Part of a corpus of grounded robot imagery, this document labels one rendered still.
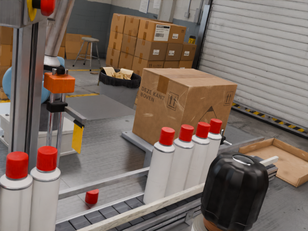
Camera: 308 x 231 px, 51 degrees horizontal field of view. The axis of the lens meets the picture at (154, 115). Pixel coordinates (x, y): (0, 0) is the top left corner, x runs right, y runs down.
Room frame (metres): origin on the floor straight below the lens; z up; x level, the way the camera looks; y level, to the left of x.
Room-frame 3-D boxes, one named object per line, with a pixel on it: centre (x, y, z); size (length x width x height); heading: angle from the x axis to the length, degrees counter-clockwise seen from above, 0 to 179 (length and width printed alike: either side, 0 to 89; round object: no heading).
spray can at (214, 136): (0.85, -0.17, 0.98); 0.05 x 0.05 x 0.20
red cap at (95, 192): (0.74, 0.12, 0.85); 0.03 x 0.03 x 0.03
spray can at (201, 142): (0.80, -0.13, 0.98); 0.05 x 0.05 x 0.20
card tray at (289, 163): (1.26, -0.57, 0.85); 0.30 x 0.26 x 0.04; 136
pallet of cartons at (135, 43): (5.03, 0.21, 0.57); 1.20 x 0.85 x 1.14; 142
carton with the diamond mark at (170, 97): (1.25, -0.11, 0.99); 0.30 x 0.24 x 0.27; 136
